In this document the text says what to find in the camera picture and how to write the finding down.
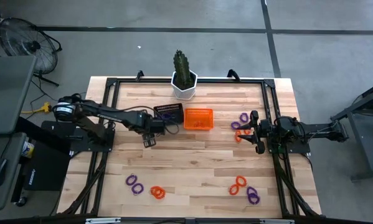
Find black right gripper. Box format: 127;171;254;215
237;110;271;155

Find black plastic mesh basket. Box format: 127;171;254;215
153;103;185;125

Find white hexagonal plant pot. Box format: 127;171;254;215
170;70;199;101

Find orange plastic mesh basket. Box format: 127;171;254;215
183;108;215;131

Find green cactus plant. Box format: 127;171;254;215
172;49;196;90

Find yellow power plug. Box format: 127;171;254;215
21;101;53;114

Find black equipment case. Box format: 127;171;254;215
23;141;72;192

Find white wipes canister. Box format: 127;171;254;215
21;141;35;159

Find black floor fan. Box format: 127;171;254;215
0;17;64;88

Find grey side desk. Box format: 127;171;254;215
0;132;27;212

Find grey desk top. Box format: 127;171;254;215
0;55;37;135

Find black caster wheel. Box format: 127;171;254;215
14;195;28;208

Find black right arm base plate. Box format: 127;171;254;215
267;136;311;155

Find black aluminium table frame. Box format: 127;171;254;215
57;77;321;218

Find white metal bracket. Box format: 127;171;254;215
259;218;295;224
85;217;121;224

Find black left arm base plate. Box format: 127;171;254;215
41;120;116;153

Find grey metal cart frame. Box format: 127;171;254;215
330;79;373;183

